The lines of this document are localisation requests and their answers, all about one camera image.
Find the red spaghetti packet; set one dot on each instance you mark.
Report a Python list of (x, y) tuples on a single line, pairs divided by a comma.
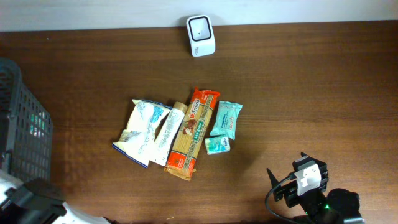
[(187, 144)]

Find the grey plastic mesh basket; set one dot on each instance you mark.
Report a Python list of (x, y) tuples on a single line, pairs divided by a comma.
[(26, 128)]

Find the mint green wet wipes pack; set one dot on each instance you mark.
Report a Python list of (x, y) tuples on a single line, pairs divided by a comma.
[(226, 118)]

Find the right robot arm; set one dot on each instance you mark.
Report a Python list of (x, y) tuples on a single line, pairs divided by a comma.
[(340, 206)]

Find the white tube with beige cap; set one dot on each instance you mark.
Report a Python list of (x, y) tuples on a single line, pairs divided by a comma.
[(162, 144)]

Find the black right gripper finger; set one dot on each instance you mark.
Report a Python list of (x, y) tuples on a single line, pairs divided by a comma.
[(305, 155), (273, 180)]

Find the small teal tissue pack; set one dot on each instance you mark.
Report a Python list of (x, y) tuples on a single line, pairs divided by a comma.
[(217, 144)]

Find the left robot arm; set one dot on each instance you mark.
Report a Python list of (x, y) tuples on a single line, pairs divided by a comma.
[(38, 202)]

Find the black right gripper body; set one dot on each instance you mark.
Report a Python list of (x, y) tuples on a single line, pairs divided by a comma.
[(290, 191)]

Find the white barcode scanner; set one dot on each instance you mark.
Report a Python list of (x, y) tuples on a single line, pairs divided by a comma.
[(201, 35)]

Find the white blue printed bag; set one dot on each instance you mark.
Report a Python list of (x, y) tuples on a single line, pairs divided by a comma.
[(138, 137)]

